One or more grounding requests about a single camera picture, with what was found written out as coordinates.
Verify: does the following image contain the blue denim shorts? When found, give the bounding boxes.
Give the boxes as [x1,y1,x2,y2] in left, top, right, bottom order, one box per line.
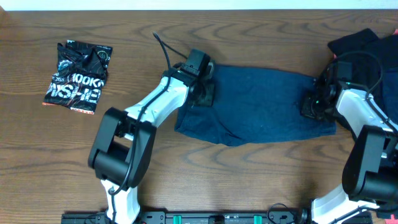
[174,65,336,146]

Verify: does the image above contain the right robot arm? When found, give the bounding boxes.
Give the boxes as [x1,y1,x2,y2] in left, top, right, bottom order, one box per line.
[297,82,397,223]

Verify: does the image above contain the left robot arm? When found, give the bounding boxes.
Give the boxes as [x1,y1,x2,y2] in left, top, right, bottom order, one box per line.
[88,68,215,223]

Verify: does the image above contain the black garment in pile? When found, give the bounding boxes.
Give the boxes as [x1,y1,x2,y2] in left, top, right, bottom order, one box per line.
[326,28,398,141]

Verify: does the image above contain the black printed folded garment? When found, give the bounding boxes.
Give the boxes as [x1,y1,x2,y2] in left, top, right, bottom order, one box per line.
[42,40,113,114]

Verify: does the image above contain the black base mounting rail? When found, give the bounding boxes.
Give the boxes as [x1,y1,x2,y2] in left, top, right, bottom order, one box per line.
[60,210,374,224]

